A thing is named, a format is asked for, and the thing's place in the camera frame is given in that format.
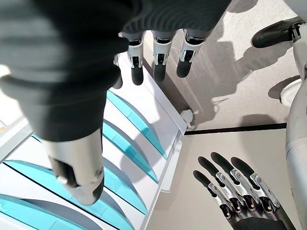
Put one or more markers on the silver right robot leg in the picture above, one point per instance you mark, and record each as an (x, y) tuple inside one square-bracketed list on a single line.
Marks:
[(297, 134)]

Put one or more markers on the white medical cart blue drawers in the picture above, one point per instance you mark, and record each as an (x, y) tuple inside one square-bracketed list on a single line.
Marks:
[(158, 105)]

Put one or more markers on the black right robot foot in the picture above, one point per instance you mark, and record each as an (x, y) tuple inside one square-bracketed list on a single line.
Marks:
[(271, 36)]

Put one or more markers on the white cart caster wheel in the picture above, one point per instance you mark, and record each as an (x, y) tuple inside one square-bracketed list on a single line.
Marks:
[(187, 115)]

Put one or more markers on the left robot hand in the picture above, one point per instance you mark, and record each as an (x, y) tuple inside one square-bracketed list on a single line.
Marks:
[(249, 210)]

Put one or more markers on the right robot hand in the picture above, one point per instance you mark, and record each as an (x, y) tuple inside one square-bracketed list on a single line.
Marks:
[(60, 60)]

